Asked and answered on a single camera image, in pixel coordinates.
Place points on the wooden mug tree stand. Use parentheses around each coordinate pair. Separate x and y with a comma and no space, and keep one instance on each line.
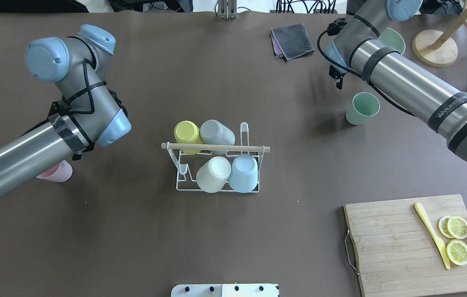
(437,48)

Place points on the cream white cup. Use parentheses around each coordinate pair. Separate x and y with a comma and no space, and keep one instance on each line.
(212,176)

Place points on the grey cup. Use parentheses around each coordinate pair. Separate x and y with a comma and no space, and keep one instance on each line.
(213,132)

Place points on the pink cup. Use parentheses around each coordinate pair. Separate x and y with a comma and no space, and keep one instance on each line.
(60,172)

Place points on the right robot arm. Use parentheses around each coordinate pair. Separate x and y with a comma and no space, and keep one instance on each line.
(356,50)

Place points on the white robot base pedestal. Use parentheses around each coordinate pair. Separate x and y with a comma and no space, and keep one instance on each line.
(226,290)

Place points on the bamboo cutting board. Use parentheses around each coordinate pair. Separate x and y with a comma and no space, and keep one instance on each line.
(395,253)

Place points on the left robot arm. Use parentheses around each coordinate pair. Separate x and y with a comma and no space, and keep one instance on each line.
(87,114)

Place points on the grey cloth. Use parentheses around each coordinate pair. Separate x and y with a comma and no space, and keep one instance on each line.
(293,40)

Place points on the yellow plastic knife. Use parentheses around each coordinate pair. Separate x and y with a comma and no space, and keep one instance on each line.
(441,247)

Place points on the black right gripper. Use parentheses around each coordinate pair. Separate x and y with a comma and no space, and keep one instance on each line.
(336,74)

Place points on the green bowl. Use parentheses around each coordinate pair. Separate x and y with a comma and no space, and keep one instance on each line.
(391,38)

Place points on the pink cloth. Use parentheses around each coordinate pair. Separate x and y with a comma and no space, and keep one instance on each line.
(276,49)

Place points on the light blue cup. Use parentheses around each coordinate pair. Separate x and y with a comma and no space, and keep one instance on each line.
(244,174)

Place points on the white wire cup holder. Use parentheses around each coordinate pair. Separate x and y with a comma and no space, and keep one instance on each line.
(189,158)

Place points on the green cup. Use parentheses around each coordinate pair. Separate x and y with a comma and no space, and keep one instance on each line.
(364,105)

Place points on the lemon slice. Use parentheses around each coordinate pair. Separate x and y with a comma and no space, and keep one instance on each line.
(442,224)
(456,251)
(457,227)

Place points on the yellow cup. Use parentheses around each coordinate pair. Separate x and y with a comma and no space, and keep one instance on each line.
(186,132)

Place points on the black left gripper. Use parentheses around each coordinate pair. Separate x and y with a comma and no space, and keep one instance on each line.
(77,156)

